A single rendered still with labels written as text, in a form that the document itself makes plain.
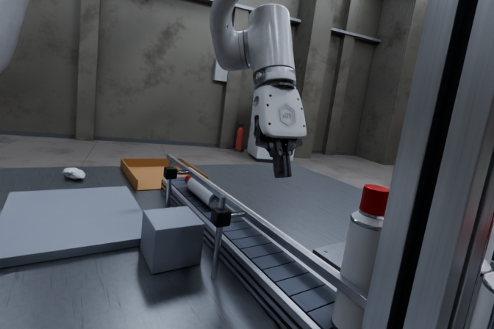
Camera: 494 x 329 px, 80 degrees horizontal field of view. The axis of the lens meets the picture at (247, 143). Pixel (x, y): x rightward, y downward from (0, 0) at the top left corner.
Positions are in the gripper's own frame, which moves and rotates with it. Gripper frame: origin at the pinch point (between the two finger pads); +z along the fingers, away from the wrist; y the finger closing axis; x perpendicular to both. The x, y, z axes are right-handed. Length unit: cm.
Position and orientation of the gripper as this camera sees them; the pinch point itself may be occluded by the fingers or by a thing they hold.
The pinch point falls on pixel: (281, 167)
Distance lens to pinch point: 56.8
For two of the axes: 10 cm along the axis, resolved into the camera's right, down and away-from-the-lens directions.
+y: 8.5, 0.2, 5.3
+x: -5.3, 1.6, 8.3
